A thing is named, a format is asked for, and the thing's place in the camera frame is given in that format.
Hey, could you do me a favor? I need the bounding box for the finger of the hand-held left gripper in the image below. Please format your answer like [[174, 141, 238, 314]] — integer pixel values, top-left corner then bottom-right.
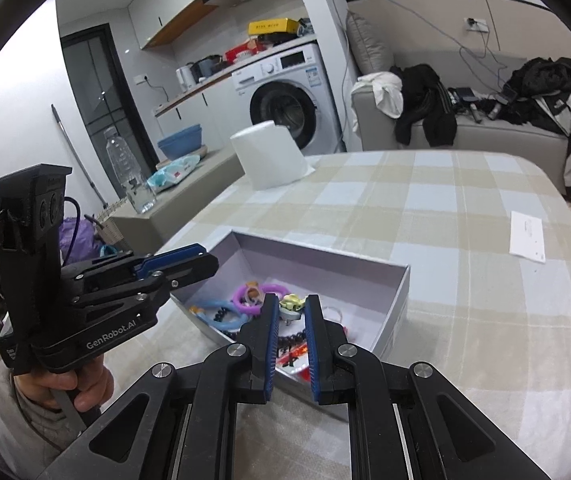
[[82, 244, 207, 275], [71, 254, 219, 312]]

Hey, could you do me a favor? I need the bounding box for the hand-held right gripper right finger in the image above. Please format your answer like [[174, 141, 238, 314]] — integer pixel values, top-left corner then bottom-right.
[[305, 295, 551, 480]]

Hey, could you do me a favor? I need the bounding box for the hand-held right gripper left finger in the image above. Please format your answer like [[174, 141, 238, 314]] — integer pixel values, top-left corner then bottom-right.
[[35, 294, 282, 480]]

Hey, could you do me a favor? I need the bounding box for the black beaded bracelet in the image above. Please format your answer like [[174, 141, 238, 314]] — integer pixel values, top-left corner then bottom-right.
[[214, 309, 310, 356]]

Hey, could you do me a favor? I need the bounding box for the light blue bracelet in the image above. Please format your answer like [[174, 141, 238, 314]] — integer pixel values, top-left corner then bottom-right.
[[188, 297, 251, 333]]

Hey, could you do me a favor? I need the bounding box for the yellow flower hair clip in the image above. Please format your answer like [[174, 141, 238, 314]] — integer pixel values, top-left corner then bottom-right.
[[279, 293, 311, 322]]

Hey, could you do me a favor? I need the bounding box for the purple bracelet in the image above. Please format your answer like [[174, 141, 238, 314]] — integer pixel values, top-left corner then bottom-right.
[[231, 281, 289, 317]]

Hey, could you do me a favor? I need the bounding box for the grey cardboard box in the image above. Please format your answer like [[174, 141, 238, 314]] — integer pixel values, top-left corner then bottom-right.
[[169, 230, 411, 403]]

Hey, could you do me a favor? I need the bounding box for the person's left forearm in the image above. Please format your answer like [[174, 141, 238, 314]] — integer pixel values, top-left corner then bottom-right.
[[0, 360, 101, 480]]

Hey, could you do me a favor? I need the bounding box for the person's left hand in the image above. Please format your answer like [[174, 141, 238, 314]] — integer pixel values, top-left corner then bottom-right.
[[12, 352, 116, 413]]

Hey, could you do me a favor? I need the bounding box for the wicker basket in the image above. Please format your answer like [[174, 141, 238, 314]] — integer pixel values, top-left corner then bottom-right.
[[95, 205, 131, 256]]

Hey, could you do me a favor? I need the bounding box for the purple plastic bag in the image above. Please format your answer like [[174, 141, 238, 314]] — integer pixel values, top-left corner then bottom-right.
[[59, 216, 101, 263]]

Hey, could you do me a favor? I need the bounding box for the grey bench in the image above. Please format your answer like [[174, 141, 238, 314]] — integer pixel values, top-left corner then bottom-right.
[[110, 149, 246, 256]]

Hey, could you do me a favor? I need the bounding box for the wet wipes pack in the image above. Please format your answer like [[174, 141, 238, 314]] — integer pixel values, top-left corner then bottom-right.
[[146, 155, 201, 192]]

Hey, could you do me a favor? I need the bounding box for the clear water bottle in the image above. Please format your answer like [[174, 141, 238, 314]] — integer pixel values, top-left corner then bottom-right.
[[104, 126, 158, 215]]

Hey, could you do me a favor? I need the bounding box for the blue plastic basin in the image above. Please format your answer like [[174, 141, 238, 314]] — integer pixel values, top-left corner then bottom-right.
[[158, 125, 203, 160]]

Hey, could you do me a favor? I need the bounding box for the white toilet paper roll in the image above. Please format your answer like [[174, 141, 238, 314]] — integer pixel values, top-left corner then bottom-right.
[[229, 121, 316, 191]]

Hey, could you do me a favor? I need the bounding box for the black glass door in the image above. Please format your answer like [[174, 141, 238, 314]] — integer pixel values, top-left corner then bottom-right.
[[60, 27, 158, 196]]

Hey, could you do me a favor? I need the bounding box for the white kettle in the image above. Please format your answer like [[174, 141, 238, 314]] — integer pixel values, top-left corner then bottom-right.
[[175, 63, 196, 92]]

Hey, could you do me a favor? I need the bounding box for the black kitchen appliance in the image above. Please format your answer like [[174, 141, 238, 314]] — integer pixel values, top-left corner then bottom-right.
[[190, 56, 223, 83]]

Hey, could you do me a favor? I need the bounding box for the white washing machine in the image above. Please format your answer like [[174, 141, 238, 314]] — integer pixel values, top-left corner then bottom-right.
[[230, 42, 343, 156]]

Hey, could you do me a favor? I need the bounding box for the black bag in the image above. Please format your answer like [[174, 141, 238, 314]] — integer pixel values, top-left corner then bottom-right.
[[255, 31, 299, 46]]

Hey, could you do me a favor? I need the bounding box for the white paper sheet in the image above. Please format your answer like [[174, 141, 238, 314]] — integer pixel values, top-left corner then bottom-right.
[[508, 210, 547, 264]]

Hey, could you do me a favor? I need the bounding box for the yellow cardboard box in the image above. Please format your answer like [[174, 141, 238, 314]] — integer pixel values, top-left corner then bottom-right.
[[248, 18, 301, 37]]

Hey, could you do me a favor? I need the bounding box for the white garment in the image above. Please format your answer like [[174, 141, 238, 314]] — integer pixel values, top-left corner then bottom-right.
[[357, 71, 405, 120]]

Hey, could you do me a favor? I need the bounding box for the black jacket on sofa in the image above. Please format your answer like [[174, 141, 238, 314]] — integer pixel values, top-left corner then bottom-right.
[[390, 64, 459, 148]]

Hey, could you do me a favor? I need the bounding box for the grey pillow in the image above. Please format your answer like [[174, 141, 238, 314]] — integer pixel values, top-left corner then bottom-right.
[[346, 10, 395, 81]]

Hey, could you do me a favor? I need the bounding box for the grey sofa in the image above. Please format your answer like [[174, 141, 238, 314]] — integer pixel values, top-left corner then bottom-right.
[[350, 50, 571, 196]]

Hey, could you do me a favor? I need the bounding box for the black jacket pile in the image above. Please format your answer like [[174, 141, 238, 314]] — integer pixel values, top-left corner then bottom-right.
[[503, 57, 571, 126]]

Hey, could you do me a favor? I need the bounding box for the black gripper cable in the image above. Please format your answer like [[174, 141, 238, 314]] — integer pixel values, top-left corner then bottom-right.
[[62, 197, 84, 261]]

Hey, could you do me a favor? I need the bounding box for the grey mop handle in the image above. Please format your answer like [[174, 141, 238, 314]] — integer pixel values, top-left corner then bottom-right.
[[51, 104, 108, 208]]

